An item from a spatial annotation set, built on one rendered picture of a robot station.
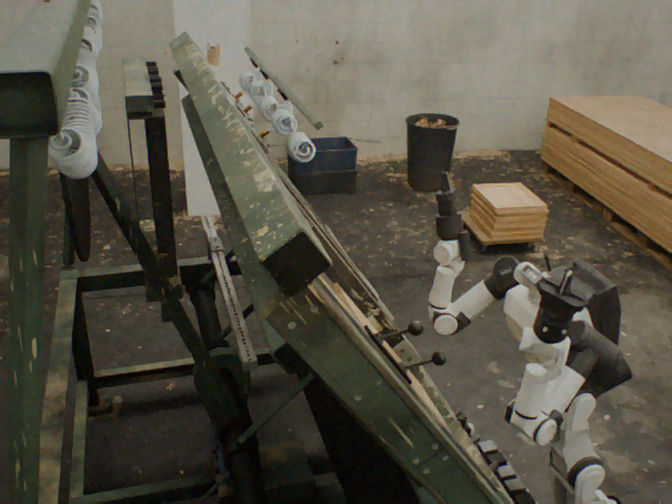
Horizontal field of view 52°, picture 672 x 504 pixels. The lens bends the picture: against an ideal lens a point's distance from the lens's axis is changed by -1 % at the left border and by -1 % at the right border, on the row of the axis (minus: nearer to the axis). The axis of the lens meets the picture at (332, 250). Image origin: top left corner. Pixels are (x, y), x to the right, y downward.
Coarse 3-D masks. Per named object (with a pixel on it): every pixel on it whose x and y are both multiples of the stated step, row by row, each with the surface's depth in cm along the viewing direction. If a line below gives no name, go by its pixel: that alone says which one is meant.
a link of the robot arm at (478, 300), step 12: (480, 288) 237; (456, 300) 247; (468, 300) 239; (480, 300) 237; (492, 300) 236; (456, 312) 240; (468, 312) 239; (480, 312) 239; (444, 324) 239; (456, 324) 239; (468, 324) 240
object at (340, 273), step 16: (240, 112) 199; (272, 128) 207; (320, 240) 224; (336, 256) 228; (336, 272) 231; (352, 272) 233; (352, 288) 235; (368, 304) 240; (384, 320) 245; (400, 336) 250; (400, 352) 253; (416, 352) 257
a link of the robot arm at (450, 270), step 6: (444, 264) 239; (450, 264) 239; (456, 264) 238; (462, 264) 237; (438, 270) 236; (444, 270) 237; (450, 270) 237; (456, 270) 237; (438, 276) 236; (444, 276) 235; (450, 276) 235; (456, 276) 237
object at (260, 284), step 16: (192, 112) 289; (192, 128) 273; (208, 144) 248; (208, 160) 236; (208, 176) 226; (224, 192) 208; (224, 208) 200; (240, 224) 186; (240, 240) 179; (240, 256) 173; (256, 272) 163; (256, 288) 158; (272, 288) 154; (256, 304) 153; (272, 336) 141; (272, 352) 137; (288, 352) 145; (288, 368) 142; (352, 416) 159; (368, 432) 163; (384, 448) 167; (400, 464) 170; (416, 480) 174
